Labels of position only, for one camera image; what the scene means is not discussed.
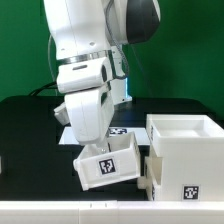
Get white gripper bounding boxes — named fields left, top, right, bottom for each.
left=63, top=83, right=116, bottom=154

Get small white drawer with knob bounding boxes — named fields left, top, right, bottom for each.
left=137, top=157, right=162, bottom=201

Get large white drawer cabinet box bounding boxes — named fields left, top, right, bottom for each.
left=146, top=114, right=224, bottom=202

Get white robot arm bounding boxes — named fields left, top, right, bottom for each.
left=44, top=0, right=161, bottom=152

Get white marker sheet on table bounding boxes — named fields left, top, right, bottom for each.
left=58, top=125, right=151, bottom=146

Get small white wrist-mounted camera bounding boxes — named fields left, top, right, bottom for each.
left=54, top=103, right=70, bottom=125

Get white front rail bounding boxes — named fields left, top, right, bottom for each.
left=0, top=201, right=224, bottom=224

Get black cables on table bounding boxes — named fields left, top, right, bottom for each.
left=27, top=81, right=59, bottom=97

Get white camera cable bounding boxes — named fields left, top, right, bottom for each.
left=47, top=33, right=58, bottom=82

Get grey corrugated hose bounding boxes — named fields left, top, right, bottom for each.
left=105, top=0, right=130, bottom=80

